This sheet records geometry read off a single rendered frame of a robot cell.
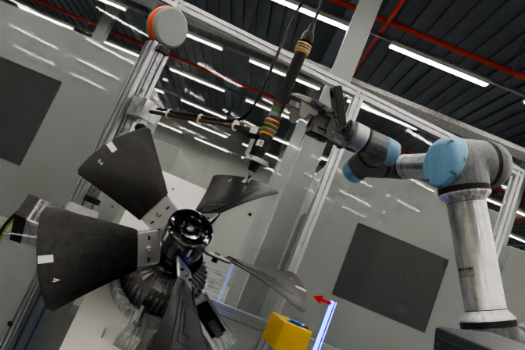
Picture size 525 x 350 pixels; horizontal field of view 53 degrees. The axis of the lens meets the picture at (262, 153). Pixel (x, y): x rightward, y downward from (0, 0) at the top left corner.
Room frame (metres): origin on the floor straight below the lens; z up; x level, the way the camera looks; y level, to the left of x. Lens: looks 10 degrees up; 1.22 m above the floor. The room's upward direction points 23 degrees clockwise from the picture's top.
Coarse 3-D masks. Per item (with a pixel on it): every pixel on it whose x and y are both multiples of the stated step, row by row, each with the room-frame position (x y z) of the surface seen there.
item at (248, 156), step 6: (252, 126) 1.42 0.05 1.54; (252, 132) 1.42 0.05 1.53; (258, 132) 1.41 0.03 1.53; (252, 138) 1.41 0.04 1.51; (258, 138) 1.41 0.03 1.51; (252, 144) 1.40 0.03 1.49; (246, 150) 1.41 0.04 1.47; (252, 150) 1.41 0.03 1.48; (246, 156) 1.38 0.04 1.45; (252, 156) 1.37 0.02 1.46; (258, 162) 1.38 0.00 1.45; (264, 162) 1.37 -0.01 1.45
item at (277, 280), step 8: (240, 264) 1.37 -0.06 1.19; (248, 264) 1.45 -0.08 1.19; (248, 272) 1.34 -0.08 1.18; (256, 272) 1.37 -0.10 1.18; (264, 272) 1.40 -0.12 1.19; (272, 272) 1.46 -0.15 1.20; (280, 272) 1.50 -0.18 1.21; (288, 272) 1.52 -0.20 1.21; (264, 280) 1.34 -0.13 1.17; (272, 280) 1.37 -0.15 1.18; (280, 280) 1.40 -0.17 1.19; (288, 280) 1.44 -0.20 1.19; (296, 280) 1.47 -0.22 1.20; (280, 288) 1.35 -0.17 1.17; (288, 288) 1.38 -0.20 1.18; (296, 288) 1.41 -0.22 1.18; (304, 288) 1.44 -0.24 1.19; (288, 296) 1.34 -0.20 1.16; (296, 296) 1.36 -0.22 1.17; (304, 296) 1.39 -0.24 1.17; (296, 304) 1.33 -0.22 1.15; (304, 304) 1.35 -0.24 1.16
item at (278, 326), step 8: (272, 312) 1.81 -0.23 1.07; (272, 320) 1.78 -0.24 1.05; (280, 320) 1.70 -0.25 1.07; (288, 320) 1.71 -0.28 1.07; (272, 328) 1.75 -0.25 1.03; (280, 328) 1.67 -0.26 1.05; (288, 328) 1.67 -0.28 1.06; (296, 328) 1.67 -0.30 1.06; (304, 328) 1.69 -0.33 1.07; (264, 336) 1.79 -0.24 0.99; (272, 336) 1.72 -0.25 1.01; (280, 336) 1.67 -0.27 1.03; (288, 336) 1.67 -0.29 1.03; (296, 336) 1.67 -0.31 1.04; (304, 336) 1.68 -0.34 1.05; (272, 344) 1.69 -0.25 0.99; (280, 344) 1.67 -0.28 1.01; (288, 344) 1.67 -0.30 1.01; (296, 344) 1.68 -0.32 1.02; (304, 344) 1.68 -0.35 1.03
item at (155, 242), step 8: (144, 232) 1.31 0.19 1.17; (152, 232) 1.32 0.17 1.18; (160, 232) 1.34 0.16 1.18; (144, 240) 1.32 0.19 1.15; (152, 240) 1.33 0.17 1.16; (160, 240) 1.34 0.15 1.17; (144, 248) 1.32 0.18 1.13; (152, 248) 1.34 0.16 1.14; (160, 248) 1.35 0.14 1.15; (144, 256) 1.33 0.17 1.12; (152, 256) 1.34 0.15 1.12; (144, 264) 1.34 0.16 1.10; (152, 264) 1.35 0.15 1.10
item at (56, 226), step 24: (48, 216) 1.21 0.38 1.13; (72, 216) 1.23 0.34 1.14; (48, 240) 1.20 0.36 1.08; (72, 240) 1.22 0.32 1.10; (96, 240) 1.25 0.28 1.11; (120, 240) 1.28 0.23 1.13; (48, 264) 1.20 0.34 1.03; (72, 264) 1.23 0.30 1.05; (96, 264) 1.26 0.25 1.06; (120, 264) 1.30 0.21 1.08; (48, 288) 1.20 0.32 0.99; (72, 288) 1.24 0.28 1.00; (96, 288) 1.27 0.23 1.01
